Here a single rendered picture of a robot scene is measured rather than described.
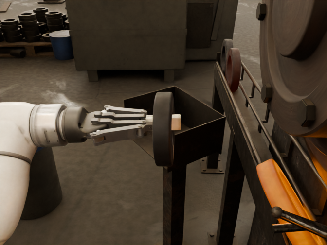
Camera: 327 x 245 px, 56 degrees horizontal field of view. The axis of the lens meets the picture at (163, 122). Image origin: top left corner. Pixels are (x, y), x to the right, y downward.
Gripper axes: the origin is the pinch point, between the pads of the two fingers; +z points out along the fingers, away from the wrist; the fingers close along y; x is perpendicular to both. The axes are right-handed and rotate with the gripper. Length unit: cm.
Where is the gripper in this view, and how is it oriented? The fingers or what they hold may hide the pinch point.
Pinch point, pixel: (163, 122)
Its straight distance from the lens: 62.6
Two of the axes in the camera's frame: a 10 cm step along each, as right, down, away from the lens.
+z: 10.0, -0.3, -0.6
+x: -0.5, -8.6, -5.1
